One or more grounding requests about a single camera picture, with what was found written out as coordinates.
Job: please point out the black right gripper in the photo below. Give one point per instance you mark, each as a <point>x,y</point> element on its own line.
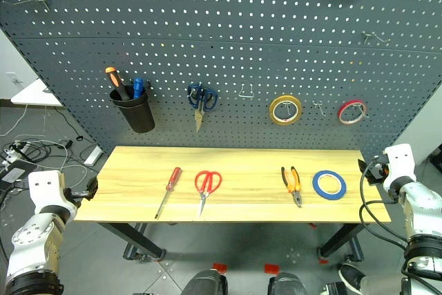
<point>378,170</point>

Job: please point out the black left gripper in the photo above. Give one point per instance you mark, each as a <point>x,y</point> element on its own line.
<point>76,192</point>

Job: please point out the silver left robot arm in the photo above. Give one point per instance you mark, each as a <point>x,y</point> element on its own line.
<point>34,239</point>

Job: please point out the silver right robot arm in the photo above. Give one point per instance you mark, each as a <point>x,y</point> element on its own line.
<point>421,212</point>

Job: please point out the grey pegboard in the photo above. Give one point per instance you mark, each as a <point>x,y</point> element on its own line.
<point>221,49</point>

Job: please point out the blue tape roll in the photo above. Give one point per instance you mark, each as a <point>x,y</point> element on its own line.
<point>329,197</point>

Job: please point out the black power adapter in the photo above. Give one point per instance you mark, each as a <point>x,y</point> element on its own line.
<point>65,143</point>

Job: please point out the small red tape roll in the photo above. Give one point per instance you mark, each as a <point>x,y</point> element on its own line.
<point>345,122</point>

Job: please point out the metal pegboard hook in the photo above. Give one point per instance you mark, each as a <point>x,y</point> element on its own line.
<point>44,2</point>
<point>376,37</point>
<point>362,109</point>
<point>287,108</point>
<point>320,108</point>

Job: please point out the black table leg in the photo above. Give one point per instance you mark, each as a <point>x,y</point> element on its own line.
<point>134,239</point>
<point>340,241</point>

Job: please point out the orange and black pliers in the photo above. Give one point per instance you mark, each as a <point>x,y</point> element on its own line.
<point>296,196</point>

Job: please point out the white power strip with plugs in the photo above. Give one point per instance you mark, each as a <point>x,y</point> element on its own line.
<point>15,151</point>

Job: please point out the black plastic cup holder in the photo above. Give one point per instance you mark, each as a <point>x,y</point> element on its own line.
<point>138,115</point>

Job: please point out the yellow tape roll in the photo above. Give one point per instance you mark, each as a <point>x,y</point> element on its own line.
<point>285,122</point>

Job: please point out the black and white shoe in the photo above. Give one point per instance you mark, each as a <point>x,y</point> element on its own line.
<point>352,276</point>
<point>334,288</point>

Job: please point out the white side table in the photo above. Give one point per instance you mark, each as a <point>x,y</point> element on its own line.
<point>36,94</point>

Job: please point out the orange and black screwdriver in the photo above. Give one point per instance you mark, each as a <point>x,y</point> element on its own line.
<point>115,81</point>

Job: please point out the dark rounded shape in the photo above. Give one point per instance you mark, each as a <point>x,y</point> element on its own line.
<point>205,283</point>
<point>288,284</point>

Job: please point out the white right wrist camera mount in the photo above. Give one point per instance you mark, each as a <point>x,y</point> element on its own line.
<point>400,163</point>

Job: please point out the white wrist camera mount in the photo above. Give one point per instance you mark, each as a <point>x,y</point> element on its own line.
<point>46,191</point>
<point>400,163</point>

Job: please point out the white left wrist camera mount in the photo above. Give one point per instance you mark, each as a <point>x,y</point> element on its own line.
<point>46,191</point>

